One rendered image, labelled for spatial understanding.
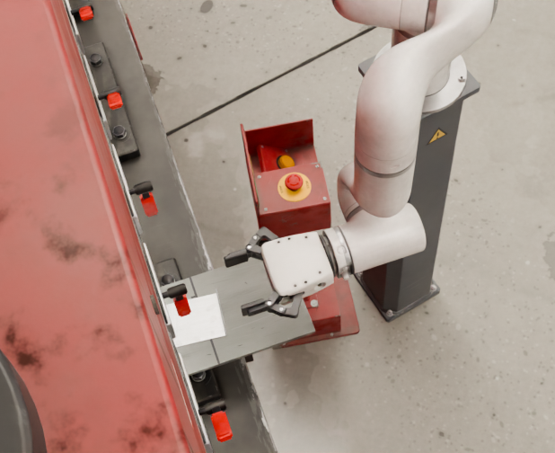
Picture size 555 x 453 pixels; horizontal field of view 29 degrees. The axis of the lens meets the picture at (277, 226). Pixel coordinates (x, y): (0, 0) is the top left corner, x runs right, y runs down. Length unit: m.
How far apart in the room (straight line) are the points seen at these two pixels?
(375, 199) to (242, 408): 0.58
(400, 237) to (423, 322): 1.28
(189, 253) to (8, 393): 1.66
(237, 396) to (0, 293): 1.49
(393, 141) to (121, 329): 0.98
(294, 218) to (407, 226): 0.60
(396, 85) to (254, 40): 2.11
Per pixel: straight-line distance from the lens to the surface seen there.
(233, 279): 1.94
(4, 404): 0.47
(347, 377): 2.92
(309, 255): 1.72
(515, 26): 3.55
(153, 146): 2.25
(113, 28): 2.45
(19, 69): 0.59
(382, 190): 1.55
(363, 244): 1.71
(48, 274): 0.52
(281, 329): 1.90
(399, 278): 2.77
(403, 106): 1.41
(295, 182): 2.25
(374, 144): 1.45
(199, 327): 1.91
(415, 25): 1.47
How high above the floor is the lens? 2.75
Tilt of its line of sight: 62 degrees down
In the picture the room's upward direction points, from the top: 7 degrees counter-clockwise
